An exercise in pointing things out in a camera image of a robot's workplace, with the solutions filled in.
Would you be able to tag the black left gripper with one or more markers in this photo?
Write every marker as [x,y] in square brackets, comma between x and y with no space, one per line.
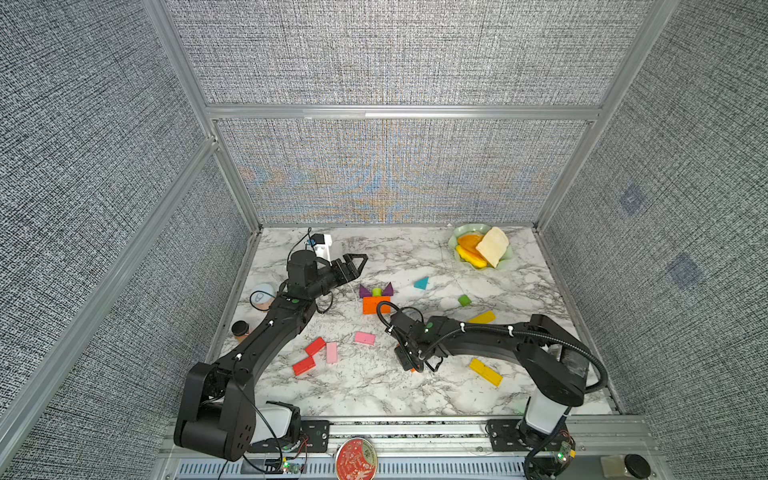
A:
[348,268]

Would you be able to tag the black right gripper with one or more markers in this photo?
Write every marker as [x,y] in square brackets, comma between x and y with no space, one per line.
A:
[405,364]

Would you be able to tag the pink rectangle block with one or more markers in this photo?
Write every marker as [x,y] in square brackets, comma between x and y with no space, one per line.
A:
[364,338]
[332,355]

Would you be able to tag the orange rectangle block top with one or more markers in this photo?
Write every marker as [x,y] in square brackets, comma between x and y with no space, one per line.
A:
[371,302]

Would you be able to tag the orange rectangle block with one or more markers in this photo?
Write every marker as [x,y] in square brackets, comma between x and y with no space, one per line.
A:
[372,309]
[371,302]

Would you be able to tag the teal triangle block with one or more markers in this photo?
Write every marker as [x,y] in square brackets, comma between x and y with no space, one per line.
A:
[421,284]

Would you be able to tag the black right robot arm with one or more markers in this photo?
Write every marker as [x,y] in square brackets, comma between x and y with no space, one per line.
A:
[563,369]

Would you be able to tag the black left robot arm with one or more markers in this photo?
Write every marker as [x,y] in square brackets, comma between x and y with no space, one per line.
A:
[218,414]

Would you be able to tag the red rectangle block upper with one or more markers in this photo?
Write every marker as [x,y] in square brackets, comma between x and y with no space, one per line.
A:
[315,347]

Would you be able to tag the red rectangle block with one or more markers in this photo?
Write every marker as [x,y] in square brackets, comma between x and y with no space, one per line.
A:
[304,366]
[315,347]

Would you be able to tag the yellow rectangle block far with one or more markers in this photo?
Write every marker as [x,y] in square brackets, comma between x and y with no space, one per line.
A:
[483,319]

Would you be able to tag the yellow rectangle block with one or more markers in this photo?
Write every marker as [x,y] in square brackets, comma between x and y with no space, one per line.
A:
[483,319]
[485,372]

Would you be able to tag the red rectangle block lower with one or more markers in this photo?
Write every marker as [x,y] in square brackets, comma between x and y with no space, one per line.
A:
[304,366]

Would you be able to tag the white round object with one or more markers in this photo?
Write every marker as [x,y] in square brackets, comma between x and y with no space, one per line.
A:
[262,296]

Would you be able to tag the yellow rectangle block near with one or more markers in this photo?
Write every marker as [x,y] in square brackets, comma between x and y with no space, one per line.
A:
[485,372]

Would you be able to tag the yellow banana toy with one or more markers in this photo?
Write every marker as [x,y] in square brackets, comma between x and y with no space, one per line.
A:
[472,257]

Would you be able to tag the orange round food toy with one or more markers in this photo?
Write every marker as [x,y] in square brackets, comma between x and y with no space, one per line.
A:
[469,241]

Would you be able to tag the red round tin lid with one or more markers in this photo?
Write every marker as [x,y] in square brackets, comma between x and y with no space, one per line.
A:
[356,459]

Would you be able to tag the beige bread slice toy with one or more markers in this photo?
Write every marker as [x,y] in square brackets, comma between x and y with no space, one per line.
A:
[493,246]

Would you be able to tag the green glass plate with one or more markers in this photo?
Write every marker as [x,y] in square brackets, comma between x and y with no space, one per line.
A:
[483,228]

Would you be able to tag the black knob on box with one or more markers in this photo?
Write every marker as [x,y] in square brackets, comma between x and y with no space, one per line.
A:
[629,466]

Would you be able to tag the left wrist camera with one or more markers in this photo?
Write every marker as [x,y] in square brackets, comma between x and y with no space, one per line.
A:
[321,245]

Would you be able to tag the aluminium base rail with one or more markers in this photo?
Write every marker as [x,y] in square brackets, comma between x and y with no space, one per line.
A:
[411,447]

